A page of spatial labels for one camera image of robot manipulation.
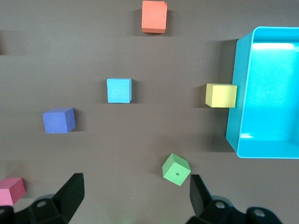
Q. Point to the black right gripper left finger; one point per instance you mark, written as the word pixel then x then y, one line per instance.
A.
pixel 70 198

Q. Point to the orange foam block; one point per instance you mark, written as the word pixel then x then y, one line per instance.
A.
pixel 153 16

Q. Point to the cyan plastic bin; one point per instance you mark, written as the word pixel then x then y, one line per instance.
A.
pixel 268 93

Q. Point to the green foam block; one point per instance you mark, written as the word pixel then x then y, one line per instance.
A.
pixel 175 171

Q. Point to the light blue foam block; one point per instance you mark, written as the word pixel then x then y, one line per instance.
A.
pixel 118 90

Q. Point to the red foam block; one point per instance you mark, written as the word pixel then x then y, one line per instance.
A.
pixel 10 191

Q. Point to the purple foam block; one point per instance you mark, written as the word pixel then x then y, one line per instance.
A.
pixel 57 121

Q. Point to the yellow foam block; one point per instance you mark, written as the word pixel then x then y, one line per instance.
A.
pixel 220 95

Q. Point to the brown table cover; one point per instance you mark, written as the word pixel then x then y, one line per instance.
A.
pixel 140 140

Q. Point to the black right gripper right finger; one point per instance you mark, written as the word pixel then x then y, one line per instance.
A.
pixel 201 200

